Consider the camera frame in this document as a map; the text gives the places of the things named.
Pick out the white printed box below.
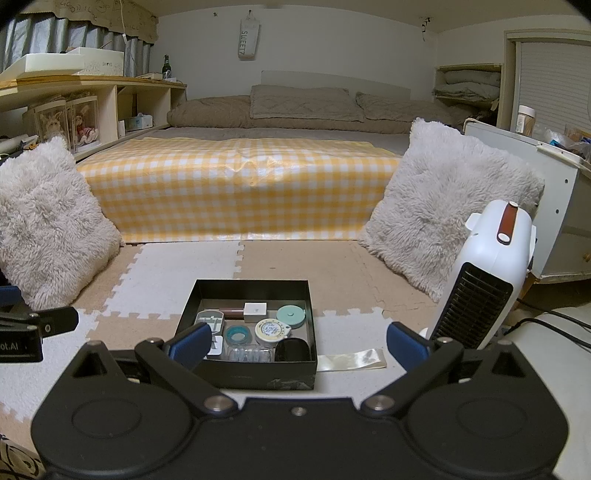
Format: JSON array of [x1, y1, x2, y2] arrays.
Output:
[[60, 46, 125, 77]]

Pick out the yellow checkered blanket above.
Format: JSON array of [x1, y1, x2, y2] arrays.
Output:
[[76, 137, 402, 243]]

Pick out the black cardboard box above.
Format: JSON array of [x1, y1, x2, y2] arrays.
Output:
[[174, 278, 318, 391]]

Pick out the teal tape roll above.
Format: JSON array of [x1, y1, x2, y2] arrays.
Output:
[[224, 324, 254, 346]]

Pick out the white cabinet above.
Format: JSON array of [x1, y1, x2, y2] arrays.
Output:
[[464, 120, 591, 282]]

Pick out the yellow rimmed round tape measure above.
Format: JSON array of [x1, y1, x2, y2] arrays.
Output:
[[254, 318, 291, 343]]

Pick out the black power cable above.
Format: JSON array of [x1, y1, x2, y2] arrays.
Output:
[[515, 298, 591, 325], [501, 318, 591, 345]]

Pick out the fluffy white pillow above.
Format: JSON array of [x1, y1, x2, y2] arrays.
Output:
[[0, 136, 124, 311], [359, 117, 546, 303]]

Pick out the beige curtain valance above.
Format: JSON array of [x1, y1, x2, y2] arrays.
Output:
[[51, 0, 160, 44]]

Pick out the white fan heater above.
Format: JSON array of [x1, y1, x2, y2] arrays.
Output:
[[425, 199, 539, 352]]

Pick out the black oval case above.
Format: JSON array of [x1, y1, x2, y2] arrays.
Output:
[[274, 338, 311, 363]]

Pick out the clear tape strip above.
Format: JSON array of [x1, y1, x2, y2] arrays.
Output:
[[317, 348, 387, 372]]

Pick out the mint green tape measure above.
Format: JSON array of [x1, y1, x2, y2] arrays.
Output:
[[276, 305, 308, 329]]

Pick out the white hanging tag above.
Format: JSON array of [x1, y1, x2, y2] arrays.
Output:
[[237, 11, 262, 61]]

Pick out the beige quilted pillow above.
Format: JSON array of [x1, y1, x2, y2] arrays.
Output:
[[249, 84, 365, 123], [355, 92, 455, 124]]

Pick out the white headboard panel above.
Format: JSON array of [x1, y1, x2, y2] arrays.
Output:
[[261, 70, 411, 101]]

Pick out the white printed cloth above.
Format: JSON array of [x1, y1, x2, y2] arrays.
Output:
[[0, 431, 47, 480]]

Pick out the grey curtain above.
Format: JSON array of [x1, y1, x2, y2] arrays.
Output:
[[0, 14, 155, 79]]

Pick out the white grey rounded device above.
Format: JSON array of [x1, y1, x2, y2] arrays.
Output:
[[196, 310, 225, 334]]

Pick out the door with white blinds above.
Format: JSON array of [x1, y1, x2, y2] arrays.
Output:
[[503, 30, 591, 144]]

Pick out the flat white box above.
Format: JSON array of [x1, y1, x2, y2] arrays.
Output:
[[0, 53, 86, 78]]

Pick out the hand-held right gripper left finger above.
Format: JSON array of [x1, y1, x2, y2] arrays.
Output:
[[58, 322, 239, 419]]

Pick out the foam puzzle floor mat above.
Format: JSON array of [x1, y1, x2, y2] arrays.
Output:
[[0, 240, 444, 435]]

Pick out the white lidded jar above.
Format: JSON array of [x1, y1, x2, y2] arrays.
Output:
[[516, 105, 536, 136]]

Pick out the folded beige blankets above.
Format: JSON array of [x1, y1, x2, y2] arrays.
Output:
[[443, 69, 502, 110]]

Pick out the clear plastic bags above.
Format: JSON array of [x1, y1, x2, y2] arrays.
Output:
[[540, 127, 591, 162]]

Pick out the white paper roll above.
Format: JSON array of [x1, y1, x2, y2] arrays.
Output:
[[0, 135, 40, 155]]

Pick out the clear doll display box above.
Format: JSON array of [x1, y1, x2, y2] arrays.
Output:
[[67, 96, 100, 153], [34, 99, 70, 144]]

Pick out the wooden shelf unit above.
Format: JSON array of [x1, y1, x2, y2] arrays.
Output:
[[0, 76, 188, 162]]

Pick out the beige rolled comforter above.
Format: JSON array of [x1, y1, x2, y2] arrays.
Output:
[[167, 95, 462, 134]]

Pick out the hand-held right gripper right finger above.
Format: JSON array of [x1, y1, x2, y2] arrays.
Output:
[[360, 322, 542, 418]]

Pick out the clear plastic case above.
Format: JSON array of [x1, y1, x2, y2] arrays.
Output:
[[225, 345, 275, 364]]

